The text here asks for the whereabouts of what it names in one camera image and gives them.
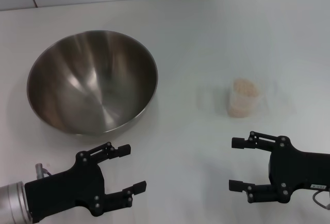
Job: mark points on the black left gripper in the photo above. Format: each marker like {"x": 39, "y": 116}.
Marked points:
{"x": 72, "y": 185}

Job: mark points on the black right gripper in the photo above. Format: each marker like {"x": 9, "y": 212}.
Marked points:
{"x": 296, "y": 170}

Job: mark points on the stainless steel mixing bowl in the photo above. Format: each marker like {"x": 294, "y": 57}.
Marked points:
{"x": 92, "y": 85}

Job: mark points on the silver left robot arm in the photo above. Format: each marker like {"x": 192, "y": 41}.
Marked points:
{"x": 13, "y": 200}

